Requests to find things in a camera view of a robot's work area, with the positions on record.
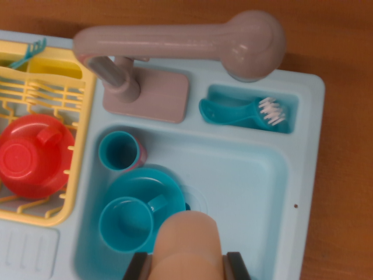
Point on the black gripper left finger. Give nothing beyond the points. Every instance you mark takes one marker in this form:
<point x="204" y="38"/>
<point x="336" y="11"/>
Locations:
<point x="138" y="268"/>

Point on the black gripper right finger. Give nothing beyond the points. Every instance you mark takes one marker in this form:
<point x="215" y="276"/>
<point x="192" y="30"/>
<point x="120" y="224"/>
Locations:
<point x="236" y="268"/>

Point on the cream detergent bottle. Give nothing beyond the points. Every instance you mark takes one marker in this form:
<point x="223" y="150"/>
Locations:
<point x="186" y="239"/>

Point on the light blue toy sink unit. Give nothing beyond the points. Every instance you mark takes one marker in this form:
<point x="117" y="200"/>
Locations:
<point x="233" y="181"/>

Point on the teal mug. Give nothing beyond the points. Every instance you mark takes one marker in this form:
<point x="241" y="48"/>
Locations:
<point x="125" y="221"/>

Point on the teal plate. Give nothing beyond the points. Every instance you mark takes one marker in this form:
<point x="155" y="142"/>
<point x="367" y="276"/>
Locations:
<point x="140" y="186"/>

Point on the teal tumbler cup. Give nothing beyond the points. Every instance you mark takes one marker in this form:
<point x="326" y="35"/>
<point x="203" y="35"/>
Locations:
<point x="116" y="148"/>

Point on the red cup on plate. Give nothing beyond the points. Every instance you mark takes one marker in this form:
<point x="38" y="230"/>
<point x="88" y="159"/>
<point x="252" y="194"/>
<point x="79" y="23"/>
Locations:
<point x="62" y="172"/>

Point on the teal dish brush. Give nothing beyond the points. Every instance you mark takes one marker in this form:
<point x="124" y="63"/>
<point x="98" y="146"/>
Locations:
<point x="227" y="113"/>

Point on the yellow dish rack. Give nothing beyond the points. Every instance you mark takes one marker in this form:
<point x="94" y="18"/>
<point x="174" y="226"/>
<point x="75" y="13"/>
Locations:
<point x="84" y="116"/>

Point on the red mug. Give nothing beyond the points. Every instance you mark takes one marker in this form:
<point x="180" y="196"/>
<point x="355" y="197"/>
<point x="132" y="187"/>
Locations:
<point x="17" y="159"/>

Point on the grey toy faucet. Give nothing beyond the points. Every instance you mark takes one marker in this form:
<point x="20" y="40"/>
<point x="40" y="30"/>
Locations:
<point x="175" y="38"/>

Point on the teal toy fork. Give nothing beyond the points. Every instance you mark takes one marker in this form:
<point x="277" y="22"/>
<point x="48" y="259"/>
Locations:
<point x="35" y="51"/>

